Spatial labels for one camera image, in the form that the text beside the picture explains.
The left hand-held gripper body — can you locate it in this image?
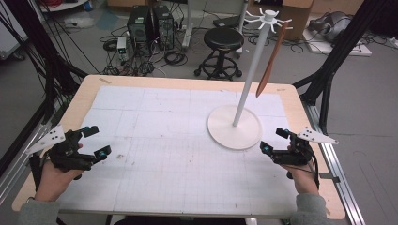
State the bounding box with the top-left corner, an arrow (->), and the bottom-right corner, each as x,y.
25,124 -> 98,173

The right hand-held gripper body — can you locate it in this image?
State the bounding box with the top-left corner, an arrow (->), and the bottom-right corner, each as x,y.
270,126 -> 340,167

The white hook stand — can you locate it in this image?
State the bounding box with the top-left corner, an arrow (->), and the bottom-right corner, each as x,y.
207,8 -> 294,151

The wooden rice spatula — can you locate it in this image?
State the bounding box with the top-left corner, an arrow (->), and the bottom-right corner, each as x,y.
255,21 -> 289,98

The person's right hand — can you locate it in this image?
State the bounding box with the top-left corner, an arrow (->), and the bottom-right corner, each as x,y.
280,142 -> 320,197

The person's left hand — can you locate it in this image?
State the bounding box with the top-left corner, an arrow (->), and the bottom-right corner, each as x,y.
33,142 -> 84,203

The white grid mat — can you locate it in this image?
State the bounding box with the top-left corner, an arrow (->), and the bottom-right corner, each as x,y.
54,85 -> 299,217

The small silver power supply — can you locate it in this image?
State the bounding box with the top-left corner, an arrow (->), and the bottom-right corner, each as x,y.
116,36 -> 130,62

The white flat board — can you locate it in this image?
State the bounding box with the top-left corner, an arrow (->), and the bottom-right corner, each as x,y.
302,28 -> 373,57

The black round stool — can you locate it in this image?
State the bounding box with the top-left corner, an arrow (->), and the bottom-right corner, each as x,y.
193,26 -> 245,82

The brown cardboard box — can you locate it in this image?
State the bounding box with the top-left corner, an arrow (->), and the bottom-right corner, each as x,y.
275,0 -> 314,42

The black computer tower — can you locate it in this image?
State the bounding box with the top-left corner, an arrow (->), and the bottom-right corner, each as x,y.
151,4 -> 175,52
127,5 -> 152,43

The grey bag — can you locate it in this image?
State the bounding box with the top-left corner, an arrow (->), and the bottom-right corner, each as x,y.
308,11 -> 354,43

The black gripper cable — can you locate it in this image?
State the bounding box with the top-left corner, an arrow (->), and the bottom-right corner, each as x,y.
307,149 -> 321,190

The aluminium rail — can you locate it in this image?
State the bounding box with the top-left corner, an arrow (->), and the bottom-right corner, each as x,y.
301,102 -> 366,225
0,121 -> 54,205

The black frame with cables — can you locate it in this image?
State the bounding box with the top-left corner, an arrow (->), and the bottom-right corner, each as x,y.
3,0 -> 89,126

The black frame strut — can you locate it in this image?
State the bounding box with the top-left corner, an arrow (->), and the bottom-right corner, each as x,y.
292,0 -> 389,136

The tangle of black floor cables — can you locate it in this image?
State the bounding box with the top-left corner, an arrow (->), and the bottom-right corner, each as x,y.
99,26 -> 190,77

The white metal stand post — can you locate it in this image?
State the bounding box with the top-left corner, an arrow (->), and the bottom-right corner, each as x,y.
182,0 -> 194,50
235,0 -> 251,59

